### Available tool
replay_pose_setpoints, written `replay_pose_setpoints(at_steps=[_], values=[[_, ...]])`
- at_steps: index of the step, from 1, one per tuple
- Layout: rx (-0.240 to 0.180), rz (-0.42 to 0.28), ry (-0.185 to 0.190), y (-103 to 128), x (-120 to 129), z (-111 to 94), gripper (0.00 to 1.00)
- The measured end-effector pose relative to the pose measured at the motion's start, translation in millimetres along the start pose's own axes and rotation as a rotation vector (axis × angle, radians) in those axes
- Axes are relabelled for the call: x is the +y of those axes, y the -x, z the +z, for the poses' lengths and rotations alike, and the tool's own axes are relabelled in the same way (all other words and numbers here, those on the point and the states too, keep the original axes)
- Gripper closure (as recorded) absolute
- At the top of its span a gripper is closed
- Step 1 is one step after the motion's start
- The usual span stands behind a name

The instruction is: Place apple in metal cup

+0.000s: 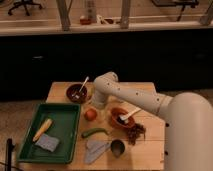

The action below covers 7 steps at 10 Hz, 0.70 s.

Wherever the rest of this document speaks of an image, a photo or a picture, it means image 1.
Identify dark grape bunch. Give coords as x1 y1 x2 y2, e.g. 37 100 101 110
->
126 123 146 145

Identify blue sponge in tray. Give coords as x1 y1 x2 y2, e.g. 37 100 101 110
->
36 134 59 152

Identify dark red bowl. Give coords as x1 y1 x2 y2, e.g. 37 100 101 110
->
66 84 87 104

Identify small metal cup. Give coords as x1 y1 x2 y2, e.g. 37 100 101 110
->
110 139 125 157

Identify red object on shelf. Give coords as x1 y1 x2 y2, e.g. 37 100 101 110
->
79 16 92 25

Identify yellow corn cob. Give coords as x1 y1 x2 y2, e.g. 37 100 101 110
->
33 119 52 141

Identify green plastic tray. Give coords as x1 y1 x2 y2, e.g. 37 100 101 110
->
17 103 81 164

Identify black stand post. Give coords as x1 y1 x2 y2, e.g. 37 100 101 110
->
5 138 15 171

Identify orange brown bowl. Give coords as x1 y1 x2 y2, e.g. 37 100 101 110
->
109 107 135 130

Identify red apple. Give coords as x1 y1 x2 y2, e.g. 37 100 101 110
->
84 108 97 121

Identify metal spoon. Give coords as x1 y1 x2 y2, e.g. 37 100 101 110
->
74 76 89 99

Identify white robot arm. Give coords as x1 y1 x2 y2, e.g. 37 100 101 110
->
92 72 213 171

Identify grey folded cloth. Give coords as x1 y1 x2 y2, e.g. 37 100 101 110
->
84 140 110 164

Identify green cucumber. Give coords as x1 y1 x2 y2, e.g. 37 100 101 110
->
81 128 108 138

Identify black office chair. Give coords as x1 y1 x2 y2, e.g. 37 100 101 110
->
8 0 43 16

